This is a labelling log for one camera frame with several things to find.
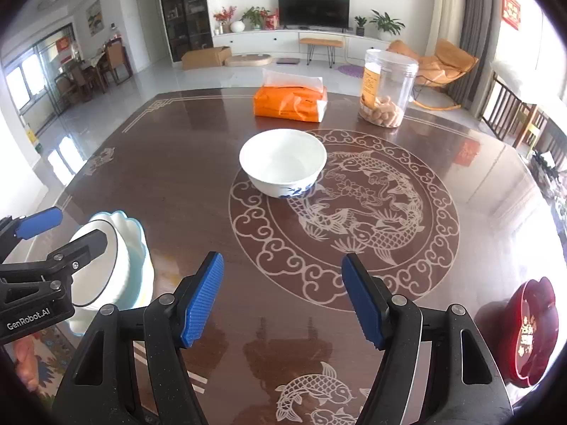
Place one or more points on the black television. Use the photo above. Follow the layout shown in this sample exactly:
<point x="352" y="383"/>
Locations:
<point x="313" y="9"/>

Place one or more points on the red door sign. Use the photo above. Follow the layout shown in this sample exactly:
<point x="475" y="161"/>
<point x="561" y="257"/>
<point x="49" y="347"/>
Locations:
<point x="64" y="46"/>

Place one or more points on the wooden dining table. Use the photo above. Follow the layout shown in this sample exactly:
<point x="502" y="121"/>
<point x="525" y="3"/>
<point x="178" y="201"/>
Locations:
<point x="86" y="65"/>

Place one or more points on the clear plastic jar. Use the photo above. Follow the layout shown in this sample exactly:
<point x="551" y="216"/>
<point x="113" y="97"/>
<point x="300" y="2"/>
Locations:
<point x="392" y="79"/>

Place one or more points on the white television cabinet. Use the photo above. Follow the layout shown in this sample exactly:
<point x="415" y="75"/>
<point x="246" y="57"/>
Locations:
<point x="265" y="40"/>

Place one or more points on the leafy green potted plant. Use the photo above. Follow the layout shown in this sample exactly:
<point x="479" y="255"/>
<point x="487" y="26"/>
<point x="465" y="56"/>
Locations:
<point x="256" y="15"/>

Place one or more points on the white bowl with blue pattern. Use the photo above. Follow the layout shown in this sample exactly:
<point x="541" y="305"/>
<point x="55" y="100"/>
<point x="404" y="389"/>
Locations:
<point x="283" y="159"/>

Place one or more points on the wooden bench with metal legs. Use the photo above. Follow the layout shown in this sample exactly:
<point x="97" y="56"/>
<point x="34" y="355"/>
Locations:
<point x="321" y="43"/>

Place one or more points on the white bowl with black rim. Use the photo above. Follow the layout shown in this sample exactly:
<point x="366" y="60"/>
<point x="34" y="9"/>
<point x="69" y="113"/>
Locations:
<point x="102" y="281"/>

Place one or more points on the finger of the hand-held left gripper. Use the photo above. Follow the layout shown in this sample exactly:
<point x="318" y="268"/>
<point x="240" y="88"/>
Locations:
<point x="40" y="222"/>
<point x="86" y="248"/>

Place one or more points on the large red flower-shaped plate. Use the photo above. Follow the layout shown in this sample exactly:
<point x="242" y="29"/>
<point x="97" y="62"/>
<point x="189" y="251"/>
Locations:
<point x="531" y="318"/>

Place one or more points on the white door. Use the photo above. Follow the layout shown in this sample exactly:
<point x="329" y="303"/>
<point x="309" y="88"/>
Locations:
<point x="145" y="22"/>

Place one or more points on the red window poster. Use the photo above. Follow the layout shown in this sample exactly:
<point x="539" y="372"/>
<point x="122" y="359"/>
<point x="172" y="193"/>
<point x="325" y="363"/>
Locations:
<point x="510" y="9"/>

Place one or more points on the white scalloped bowl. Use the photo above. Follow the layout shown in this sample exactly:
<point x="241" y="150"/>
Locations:
<point x="139" y="270"/>

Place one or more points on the grey floor scale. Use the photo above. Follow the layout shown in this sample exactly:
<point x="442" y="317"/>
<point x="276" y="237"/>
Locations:
<point x="288" y="60"/>

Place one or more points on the orange tissue pack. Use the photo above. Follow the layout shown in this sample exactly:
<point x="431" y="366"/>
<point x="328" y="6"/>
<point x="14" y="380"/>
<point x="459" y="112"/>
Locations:
<point x="283" y="104"/>

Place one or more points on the beige sheer curtain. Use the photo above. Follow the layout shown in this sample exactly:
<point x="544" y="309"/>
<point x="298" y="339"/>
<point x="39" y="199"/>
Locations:
<point x="443" y="13"/>

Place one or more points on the large green potted plant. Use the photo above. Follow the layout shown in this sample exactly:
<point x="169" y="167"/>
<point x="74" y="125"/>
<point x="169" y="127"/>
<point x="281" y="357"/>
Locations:
<point x="387" y="22"/>

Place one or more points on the brown dining chair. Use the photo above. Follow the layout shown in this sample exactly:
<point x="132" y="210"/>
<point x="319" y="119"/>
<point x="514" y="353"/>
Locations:
<point x="117" y="59"/>

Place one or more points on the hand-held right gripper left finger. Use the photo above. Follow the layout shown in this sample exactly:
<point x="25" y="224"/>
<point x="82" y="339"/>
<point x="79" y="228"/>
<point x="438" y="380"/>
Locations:
<point x="201" y="301"/>

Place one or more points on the orange rocking chair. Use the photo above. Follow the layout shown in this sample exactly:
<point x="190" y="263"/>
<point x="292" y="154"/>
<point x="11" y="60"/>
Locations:
<point x="447" y="59"/>

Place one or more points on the pile of finger biscuits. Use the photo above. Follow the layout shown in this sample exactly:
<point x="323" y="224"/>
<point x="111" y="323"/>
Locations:
<point x="381" y="115"/>

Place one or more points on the beige oval pet bed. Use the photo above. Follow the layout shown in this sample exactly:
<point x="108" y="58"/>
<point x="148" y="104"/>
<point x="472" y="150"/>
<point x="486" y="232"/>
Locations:
<point x="248" y="60"/>

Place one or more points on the dark display cabinet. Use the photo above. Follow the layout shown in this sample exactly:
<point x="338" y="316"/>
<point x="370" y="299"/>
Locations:
<point x="184" y="9"/>

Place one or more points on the grey curtain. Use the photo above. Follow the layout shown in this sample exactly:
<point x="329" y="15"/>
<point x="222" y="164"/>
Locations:
<point x="480" y="31"/>

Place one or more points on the red box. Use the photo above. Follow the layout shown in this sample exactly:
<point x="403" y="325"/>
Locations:
<point x="271" y="21"/>

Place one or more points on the dark wooden chair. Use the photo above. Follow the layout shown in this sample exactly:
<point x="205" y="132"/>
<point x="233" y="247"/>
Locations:
<point x="500" y="106"/>

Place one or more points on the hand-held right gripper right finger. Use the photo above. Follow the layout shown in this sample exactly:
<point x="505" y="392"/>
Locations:
<point x="363" y="301"/>

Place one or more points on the framed wall painting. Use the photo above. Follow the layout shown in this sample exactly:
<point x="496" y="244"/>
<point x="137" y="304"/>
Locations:
<point x="94" y="17"/>

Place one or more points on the red flower bouquet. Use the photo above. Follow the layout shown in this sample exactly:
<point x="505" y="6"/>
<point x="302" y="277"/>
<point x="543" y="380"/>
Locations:
<point x="225" y="14"/>

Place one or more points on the white round vase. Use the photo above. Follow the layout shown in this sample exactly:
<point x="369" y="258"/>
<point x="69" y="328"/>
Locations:
<point x="237" y="26"/>

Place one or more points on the purple round mat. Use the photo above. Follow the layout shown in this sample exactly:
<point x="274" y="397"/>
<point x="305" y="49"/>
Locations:
<point x="350" y="71"/>

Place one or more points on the small green potted plant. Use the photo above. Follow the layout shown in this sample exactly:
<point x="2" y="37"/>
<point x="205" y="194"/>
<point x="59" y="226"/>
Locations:
<point x="360" y="22"/>

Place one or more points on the person's left hand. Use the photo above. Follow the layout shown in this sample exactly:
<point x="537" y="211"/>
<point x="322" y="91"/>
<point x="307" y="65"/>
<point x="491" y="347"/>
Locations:
<point x="27" y="358"/>

